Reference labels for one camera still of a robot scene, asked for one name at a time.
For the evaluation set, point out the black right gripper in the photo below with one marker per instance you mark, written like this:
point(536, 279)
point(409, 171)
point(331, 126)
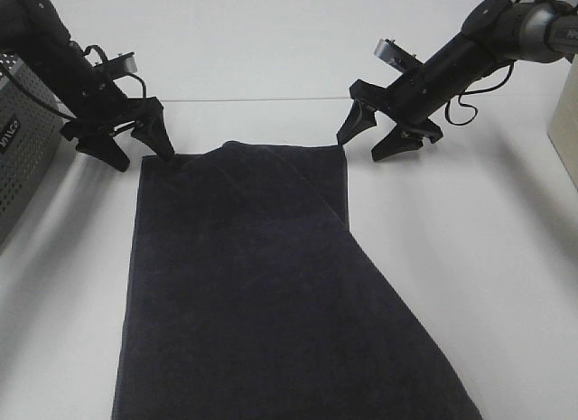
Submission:
point(408, 101)

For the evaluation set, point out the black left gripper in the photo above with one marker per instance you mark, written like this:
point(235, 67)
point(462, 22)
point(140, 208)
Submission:
point(107, 113)

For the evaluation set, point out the dark navy towel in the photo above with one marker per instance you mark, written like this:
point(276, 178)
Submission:
point(248, 298)

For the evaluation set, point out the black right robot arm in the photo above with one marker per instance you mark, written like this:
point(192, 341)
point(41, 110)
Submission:
point(495, 35)

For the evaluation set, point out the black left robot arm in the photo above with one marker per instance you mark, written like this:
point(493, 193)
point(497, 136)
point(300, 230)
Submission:
point(84, 80)

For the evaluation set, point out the grey perforated basket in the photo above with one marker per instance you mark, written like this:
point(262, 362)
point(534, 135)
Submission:
point(30, 136)

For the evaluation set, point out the beige storage bin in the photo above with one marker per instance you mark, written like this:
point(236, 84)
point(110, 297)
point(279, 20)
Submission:
point(563, 128)

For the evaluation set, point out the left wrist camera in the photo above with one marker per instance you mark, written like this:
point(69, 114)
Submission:
point(119, 66)

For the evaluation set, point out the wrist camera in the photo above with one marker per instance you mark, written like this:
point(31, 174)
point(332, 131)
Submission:
point(396, 57)
point(119, 66)

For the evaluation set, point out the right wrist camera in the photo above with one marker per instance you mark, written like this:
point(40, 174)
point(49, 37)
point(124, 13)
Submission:
point(396, 57)

